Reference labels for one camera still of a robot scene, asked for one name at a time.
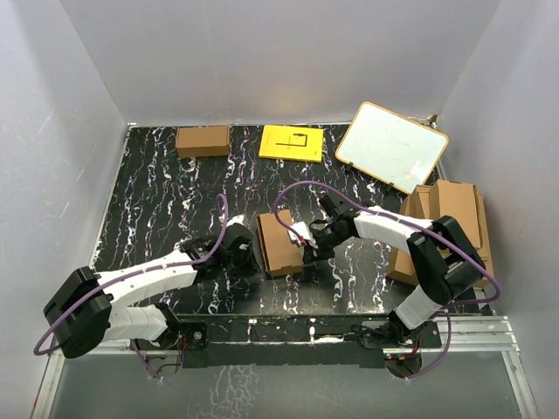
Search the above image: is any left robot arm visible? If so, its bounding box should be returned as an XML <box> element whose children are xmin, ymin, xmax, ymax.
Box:
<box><xmin>44</xmin><ymin>216</ymin><xmax>258</xmax><ymax>359</ymax></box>

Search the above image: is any folded brown cardboard box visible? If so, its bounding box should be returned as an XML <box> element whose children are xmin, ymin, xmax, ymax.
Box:
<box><xmin>176</xmin><ymin>126</ymin><xmax>231</xmax><ymax>159</ymax></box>

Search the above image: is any yellow book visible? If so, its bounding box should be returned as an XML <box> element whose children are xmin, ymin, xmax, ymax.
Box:
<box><xmin>259</xmin><ymin>125</ymin><xmax>324</xmax><ymax>163</ymax></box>

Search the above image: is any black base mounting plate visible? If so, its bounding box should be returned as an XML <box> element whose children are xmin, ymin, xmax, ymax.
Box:
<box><xmin>135</xmin><ymin>314</ymin><xmax>442</xmax><ymax>368</ymax></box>

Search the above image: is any stack of flat cardboard boxes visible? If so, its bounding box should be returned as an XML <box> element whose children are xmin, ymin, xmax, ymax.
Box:
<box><xmin>387</xmin><ymin>180</ymin><xmax>493</xmax><ymax>285</ymax></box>

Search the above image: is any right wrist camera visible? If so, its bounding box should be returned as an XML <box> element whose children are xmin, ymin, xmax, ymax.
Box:
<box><xmin>287</xmin><ymin>222</ymin><xmax>315</xmax><ymax>247</ymax></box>

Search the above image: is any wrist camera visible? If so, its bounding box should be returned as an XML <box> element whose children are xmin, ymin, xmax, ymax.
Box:
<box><xmin>287</xmin><ymin>222</ymin><xmax>315</xmax><ymax>247</ymax></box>
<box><xmin>225</xmin><ymin>215</ymin><xmax>249</xmax><ymax>229</ymax></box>

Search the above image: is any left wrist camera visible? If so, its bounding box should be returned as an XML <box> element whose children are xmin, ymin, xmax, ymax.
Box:
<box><xmin>225</xmin><ymin>215</ymin><xmax>249</xmax><ymax>229</ymax></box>

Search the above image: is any aluminium frame rail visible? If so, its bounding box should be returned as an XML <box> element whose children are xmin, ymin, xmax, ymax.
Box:
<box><xmin>33</xmin><ymin>314</ymin><xmax>538</xmax><ymax>418</ymax></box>

